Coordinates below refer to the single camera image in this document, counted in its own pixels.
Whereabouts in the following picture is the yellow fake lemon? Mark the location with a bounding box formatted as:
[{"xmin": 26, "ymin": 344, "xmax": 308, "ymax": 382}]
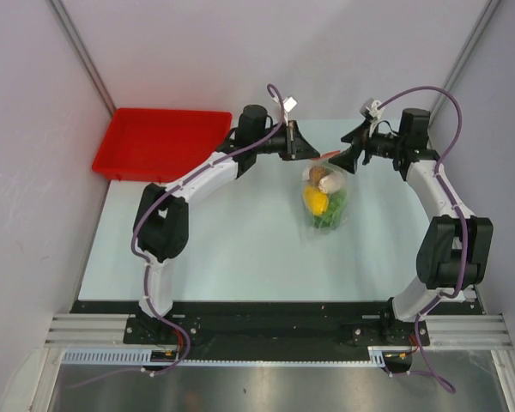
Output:
[{"xmin": 303, "ymin": 185, "xmax": 330, "ymax": 216}]

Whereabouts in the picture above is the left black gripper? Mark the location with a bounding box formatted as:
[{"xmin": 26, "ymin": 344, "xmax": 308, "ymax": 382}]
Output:
[{"xmin": 252, "ymin": 120, "xmax": 319, "ymax": 162}]

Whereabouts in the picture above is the purple cable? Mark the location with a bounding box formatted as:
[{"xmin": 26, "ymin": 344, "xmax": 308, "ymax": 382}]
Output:
[
  {"xmin": 64, "ymin": 83, "xmax": 294, "ymax": 390},
  {"xmin": 375, "ymin": 85, "xmax": 476, "ymax": 394}
]

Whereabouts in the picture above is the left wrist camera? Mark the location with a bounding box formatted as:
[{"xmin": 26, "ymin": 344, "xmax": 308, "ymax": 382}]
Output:
[{"xmin": 282, "ymin": 96, "xmax": 297, "ymax": 112}]

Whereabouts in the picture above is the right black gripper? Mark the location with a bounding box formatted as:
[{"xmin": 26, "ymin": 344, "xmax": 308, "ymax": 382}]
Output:
[{"xmin": 330, "ymin": 118, "xmax": 406, "ymax": 174}]

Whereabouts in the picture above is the white slotted cable duct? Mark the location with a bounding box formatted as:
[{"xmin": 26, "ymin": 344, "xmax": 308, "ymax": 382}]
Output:
[{"xmin": 62, "ymin": 348, "xmax": 385, "ymax": 367}]

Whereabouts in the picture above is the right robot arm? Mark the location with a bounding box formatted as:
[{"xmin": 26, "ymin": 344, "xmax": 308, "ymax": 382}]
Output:
[{"xmin": 330, "ymin": 100, "xmax": 494, "ymax": 344}]

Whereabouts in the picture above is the aluminium frame rail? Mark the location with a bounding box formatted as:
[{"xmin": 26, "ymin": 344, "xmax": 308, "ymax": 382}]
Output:
[{"xmin": 45, "ymin": 314, "xmax": 129, "ymax": 348}]

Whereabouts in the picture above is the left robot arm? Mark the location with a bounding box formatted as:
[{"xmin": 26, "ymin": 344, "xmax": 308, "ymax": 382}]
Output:
[{"xmin": 130, "ymin": 105, "xmax": 319, "ymax": 343}]

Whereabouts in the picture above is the clear zip top bag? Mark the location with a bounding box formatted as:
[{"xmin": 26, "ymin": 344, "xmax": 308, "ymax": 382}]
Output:
[{"xmin": 301, "ymin": 150, "xmax": 352, "ymax": 236}]

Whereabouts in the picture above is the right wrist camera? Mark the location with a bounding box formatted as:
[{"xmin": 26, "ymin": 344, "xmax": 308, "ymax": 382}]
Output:
[{"xmin": 360, "ymin": 98, "xmax": 383, "ymax": 118}]

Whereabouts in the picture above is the brown fake kiwi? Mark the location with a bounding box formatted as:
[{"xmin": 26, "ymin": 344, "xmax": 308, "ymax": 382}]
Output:
[{"xmin": 307, "ymin": 166, "xmax": 329, "ymax": 185}]

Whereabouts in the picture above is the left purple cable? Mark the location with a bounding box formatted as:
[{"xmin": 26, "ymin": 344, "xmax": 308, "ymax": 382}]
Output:
[{"xmin": 64, "ymin": 83, "xmax": 294, "ymax": 390}]

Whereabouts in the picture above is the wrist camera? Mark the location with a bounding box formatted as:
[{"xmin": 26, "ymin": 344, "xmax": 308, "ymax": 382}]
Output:
[
  {"xmin": 360, "ymin": 98, "xmax": 383, "ymax": 118},
  {"xmin": 282, "ymin": 96, "xmax": 297, "ymax": 112}
]

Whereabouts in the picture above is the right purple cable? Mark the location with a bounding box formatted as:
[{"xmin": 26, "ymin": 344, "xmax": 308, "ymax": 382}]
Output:
[{"xmin": 375, "ymin": 85, "xmax": 476, "ymax": 394}]

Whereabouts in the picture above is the green fake lettuce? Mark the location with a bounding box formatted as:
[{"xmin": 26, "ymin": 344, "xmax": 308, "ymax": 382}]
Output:
[{"xmin": 311, "ymin": 190, "xmax": 348, "ymax": 230}]

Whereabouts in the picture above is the red plastic tray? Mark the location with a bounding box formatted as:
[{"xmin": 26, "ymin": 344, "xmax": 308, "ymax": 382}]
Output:
[{"xmin": 92, "ymin": 108, "xmax": 233, "ymax": 183}]

